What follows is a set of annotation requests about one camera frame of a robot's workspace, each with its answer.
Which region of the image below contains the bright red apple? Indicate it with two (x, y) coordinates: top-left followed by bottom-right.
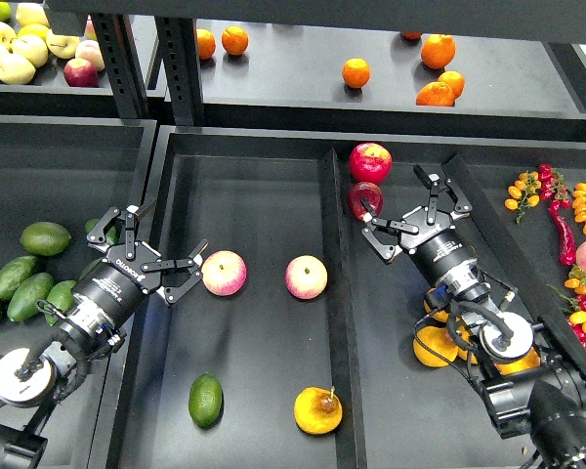
(349, 143), (393, 185)

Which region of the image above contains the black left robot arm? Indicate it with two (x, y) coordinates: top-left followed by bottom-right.
(0, 205), (208, 468)

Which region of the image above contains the pink apple left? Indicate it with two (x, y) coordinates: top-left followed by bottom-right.
(201, 250), (247, 296)

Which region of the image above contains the orange tangerine centre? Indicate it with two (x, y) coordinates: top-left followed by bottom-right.
(342, 58), (371, 89)

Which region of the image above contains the large orange tangerine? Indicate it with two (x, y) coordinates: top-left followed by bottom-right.
(420, 34), (457, 69)

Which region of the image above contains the dark red apple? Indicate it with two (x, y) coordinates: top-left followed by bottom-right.
(347, 182), (384, 221)

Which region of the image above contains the green avocado top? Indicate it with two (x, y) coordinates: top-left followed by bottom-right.
(20, 221), (71, 257)

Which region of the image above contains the red chili pepper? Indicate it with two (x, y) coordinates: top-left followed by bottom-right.
(548, 199), (576, 266)

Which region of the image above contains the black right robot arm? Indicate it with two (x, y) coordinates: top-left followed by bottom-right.
(348, 166), (586, 468)

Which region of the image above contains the yellow pear with stem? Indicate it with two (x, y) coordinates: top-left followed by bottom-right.
(293, 387), (343, 435)

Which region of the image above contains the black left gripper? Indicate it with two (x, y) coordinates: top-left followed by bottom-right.
(70, 198), (208, 333)

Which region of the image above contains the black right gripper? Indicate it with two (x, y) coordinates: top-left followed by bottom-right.
(360, 164), (478, 287)

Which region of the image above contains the orange tangerine upper left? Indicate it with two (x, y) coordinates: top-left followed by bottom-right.
(221, 25), (249, 56)

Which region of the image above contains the red apple on shelf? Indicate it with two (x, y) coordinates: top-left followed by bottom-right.
(63, 58), (99, 88)

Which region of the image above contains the orange tangerine front right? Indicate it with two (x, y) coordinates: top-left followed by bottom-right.
(415, 81), (455, 107)

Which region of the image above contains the yellow pear under arm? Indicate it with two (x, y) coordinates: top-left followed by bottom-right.
(412, 326), (458, 367)

